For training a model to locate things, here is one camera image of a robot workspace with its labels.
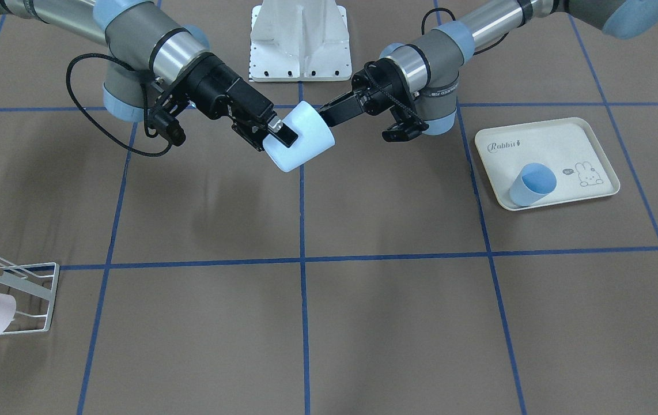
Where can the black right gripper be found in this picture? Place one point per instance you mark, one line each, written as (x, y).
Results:
(220, 87)

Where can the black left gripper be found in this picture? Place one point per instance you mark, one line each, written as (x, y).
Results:
(370, 92)

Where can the blue plastic cup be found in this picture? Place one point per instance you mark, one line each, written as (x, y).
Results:
(313, 138)
(534, 182)

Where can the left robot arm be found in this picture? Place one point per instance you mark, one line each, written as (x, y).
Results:
(418, 82)

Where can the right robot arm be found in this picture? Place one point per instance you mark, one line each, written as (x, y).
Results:
(167, 64)

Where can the cream plastic tray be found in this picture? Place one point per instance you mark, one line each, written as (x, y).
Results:
(545, 163)

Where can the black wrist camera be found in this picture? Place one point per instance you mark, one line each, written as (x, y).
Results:
(249, 105)

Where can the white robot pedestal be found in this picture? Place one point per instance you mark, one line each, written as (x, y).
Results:
(299, 41)

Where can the white wire cup rack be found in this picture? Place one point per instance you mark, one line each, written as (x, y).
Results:
(34, 288)

